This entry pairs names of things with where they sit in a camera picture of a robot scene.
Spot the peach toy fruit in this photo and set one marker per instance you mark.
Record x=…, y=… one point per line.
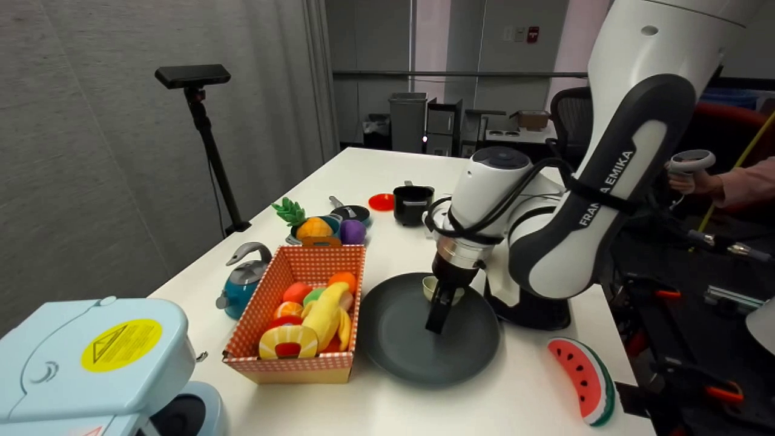
x=290, y=310

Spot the green leafy toy top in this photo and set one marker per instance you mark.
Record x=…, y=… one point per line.
x=290, y=212

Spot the yellow banana toy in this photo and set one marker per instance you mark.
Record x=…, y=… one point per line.
x=328, y=316

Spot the grey round plate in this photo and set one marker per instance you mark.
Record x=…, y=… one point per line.
x=402, y=339

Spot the round orange toy fruit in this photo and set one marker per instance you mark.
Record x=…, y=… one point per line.
x=315, y=231

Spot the small black frying pan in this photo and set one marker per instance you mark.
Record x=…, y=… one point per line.
x=355, y=214

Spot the grey storage cabinet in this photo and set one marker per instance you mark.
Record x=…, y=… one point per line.
x=407, y=122

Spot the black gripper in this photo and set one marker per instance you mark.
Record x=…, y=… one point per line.
x=453, y=271

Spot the person's hand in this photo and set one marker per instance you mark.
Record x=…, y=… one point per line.
x=703, y=184

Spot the grey handheld controller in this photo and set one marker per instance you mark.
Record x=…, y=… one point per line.
x=690, y=161

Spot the black camera stand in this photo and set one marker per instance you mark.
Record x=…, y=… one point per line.
x=211, y=152

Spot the black office chair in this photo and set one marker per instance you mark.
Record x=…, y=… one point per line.
x=569, y=122

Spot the black camera bar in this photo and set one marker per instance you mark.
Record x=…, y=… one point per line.
x=192, y=76

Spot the light blue toaster oven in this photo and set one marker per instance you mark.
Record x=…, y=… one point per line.
x=73, y=371

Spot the orange checkered basket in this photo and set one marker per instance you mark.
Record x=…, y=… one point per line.
x=294, y=369

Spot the red orange toy fruit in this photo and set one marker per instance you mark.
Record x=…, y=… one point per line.
x=297, y=290

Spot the purple eggplant toy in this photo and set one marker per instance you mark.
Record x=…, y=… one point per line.
x=351, y=231

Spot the watermelon slice toy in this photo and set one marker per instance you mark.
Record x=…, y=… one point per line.
x=578, y=375

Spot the orange tipped black clamp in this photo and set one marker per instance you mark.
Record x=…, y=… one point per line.
x=722, y=393
x=670, y=295

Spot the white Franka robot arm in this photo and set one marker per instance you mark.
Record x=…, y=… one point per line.
x=637, y=122

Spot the black cooking pot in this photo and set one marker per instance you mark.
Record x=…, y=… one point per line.
x=412, y=205

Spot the teal toy kettle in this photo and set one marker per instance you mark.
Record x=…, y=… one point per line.
x=240, y=290

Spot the yellow red fruit slice toy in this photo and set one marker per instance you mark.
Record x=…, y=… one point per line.
x=274, y=339

